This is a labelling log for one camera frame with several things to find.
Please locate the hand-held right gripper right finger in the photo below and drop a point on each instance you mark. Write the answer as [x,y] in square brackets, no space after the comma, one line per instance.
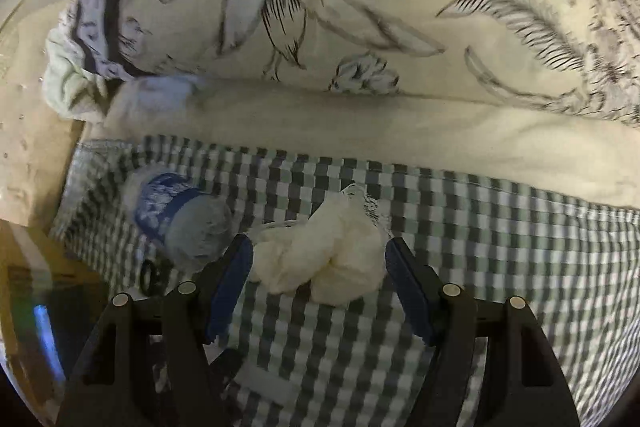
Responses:
[407,289]

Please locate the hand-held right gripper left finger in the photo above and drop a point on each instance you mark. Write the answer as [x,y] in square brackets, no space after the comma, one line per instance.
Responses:
[231,287]

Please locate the cream tissue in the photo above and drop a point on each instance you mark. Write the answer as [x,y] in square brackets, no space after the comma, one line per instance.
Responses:
[320,252]

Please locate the green checked blanket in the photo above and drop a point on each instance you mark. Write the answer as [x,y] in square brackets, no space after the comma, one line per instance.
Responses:
[500,257]

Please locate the blue label water bottle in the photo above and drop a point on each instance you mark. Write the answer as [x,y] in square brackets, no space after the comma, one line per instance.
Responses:
[165,203]

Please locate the cream bed sheet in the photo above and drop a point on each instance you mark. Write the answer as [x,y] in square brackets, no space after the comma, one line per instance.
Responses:
[400,142]

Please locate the light green cloth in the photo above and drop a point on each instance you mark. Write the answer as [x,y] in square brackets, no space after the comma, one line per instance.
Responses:
[65,82]

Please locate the beige tufted headboard cushion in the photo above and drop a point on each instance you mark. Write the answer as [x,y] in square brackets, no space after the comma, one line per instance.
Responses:
[22,72]

